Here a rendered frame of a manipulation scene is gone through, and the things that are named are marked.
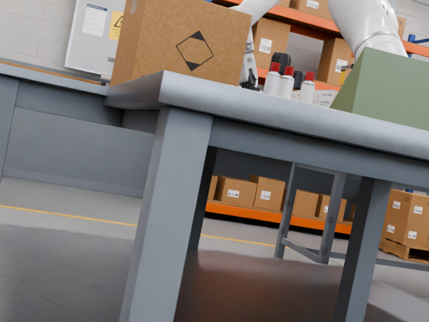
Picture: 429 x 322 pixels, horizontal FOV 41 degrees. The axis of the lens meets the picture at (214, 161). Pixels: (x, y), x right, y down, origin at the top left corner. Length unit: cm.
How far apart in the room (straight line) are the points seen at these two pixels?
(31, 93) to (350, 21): 80
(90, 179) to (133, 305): 567
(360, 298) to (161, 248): 99
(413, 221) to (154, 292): 538
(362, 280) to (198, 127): 100
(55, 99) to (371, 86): 68
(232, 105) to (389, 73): 61
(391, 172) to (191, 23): 82
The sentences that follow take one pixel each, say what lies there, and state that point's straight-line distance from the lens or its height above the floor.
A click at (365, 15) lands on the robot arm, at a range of 154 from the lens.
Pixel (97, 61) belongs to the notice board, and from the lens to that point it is 627.
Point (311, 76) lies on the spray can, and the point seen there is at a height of 107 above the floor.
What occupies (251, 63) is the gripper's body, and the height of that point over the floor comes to 105.
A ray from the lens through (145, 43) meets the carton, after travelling 152.
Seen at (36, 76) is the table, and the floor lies 82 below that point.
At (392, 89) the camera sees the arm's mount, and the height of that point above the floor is 94.
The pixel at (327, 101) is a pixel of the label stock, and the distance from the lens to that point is 245.
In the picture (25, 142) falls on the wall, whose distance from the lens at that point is 635.
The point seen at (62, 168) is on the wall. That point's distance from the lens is 638.
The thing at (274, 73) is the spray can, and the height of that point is 104.
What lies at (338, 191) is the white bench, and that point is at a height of 61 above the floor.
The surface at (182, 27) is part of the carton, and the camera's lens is 155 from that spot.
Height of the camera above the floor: 75
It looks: 2 degrees down
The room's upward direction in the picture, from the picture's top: 11 degrees clockwise
